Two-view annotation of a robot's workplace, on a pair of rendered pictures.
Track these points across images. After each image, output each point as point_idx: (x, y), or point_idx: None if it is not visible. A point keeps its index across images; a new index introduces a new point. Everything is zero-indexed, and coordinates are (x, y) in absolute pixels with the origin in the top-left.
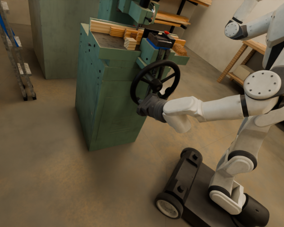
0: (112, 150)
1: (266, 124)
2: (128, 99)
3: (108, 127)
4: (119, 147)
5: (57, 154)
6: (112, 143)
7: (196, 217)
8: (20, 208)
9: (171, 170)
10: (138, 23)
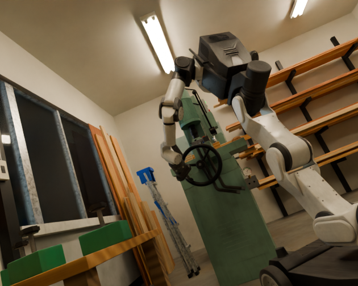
0: (248, 283)
1: (241, 115)
2: (216, 199)
3: (220, 241)
4: (258, 279)
5: None
6: (245, 272)
7: (307, 280)
8: None
9: None
10: None
